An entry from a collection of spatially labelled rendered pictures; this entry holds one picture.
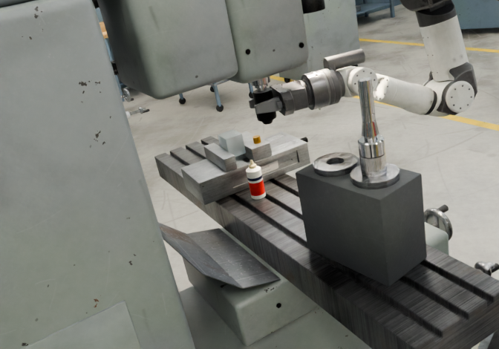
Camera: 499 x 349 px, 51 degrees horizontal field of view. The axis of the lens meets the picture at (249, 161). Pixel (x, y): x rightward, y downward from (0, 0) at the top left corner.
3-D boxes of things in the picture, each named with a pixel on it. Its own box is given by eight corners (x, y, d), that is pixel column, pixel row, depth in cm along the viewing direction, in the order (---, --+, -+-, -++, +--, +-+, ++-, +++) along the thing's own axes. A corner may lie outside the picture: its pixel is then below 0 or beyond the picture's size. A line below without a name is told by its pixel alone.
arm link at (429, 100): (376, 103, 134) (439, 121, 139) (396, 107, 124) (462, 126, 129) (389, 62, 132) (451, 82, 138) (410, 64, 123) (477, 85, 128)
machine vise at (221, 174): (285, 151, 167) (280, 119, 163) (310, 163, 154) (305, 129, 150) (186, 188, 154) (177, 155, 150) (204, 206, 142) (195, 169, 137)
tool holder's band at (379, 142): (358, 140, 97) (357, 135, 96) (384, 137, 96) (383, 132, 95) (358, 150, 93) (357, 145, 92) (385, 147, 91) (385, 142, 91)
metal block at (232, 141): (237, 148, 153) (233, 128, 151) (246, 153, 148) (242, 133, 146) (221, 153, 151) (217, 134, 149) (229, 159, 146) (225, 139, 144)
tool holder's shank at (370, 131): (361, 136, 95) (355, 78, 91) (379, 134, 95) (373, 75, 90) (361, 142, 93) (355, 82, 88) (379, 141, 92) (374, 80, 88)
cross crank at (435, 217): (433, 229, 174) (431, 197, 170) (462, 242, 165) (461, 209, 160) (398, 248, 168) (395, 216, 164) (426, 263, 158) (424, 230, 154)
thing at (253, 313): (328, 213, 165) (324, 180, 160) (410, 258, 136) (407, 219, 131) (187, 281, 145) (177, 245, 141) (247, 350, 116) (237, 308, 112)
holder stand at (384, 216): (344, 224, 119) (334, 145, 112) (428, 257, 102) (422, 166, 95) (307, 249, 113) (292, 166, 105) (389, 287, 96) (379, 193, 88)
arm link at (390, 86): (329, 87, 131) (375, 101, 135) (343, 90, 123) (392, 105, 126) (336, 62, 130) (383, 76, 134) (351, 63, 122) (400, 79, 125)
